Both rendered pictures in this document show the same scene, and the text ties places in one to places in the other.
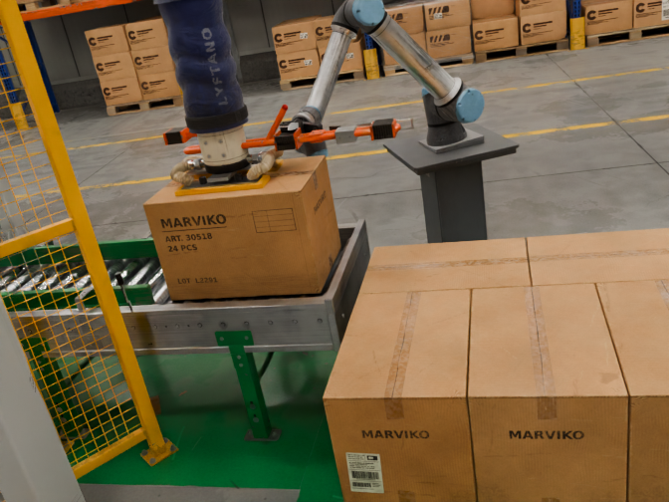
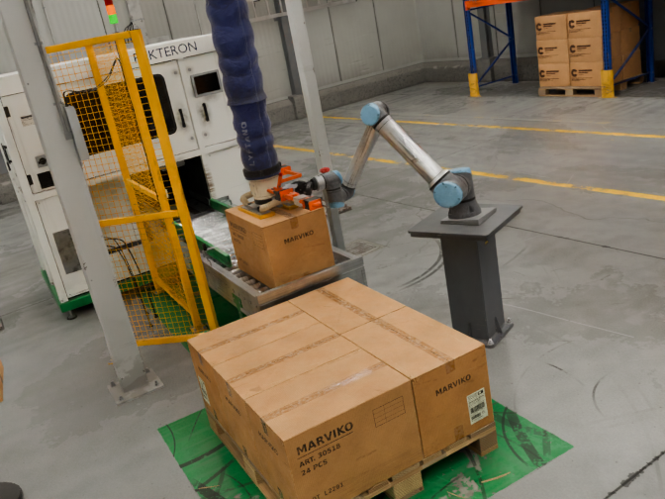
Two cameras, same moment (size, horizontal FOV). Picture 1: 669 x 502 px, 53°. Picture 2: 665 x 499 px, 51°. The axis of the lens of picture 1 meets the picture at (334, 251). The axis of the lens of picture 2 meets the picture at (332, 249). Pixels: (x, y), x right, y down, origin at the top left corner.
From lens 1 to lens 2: 2.99 m
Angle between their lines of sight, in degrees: 45
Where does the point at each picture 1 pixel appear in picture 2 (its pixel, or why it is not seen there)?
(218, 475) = not seen: hidden behind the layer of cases
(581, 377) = (250, 383)
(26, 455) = (102, 312)
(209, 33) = (245, 125)
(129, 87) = (561, 72)
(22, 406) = (105, 290)
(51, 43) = (527, 20)
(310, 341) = not seen: hidden behind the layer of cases
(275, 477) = not seen: hidden behind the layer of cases
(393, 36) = (386, 134)
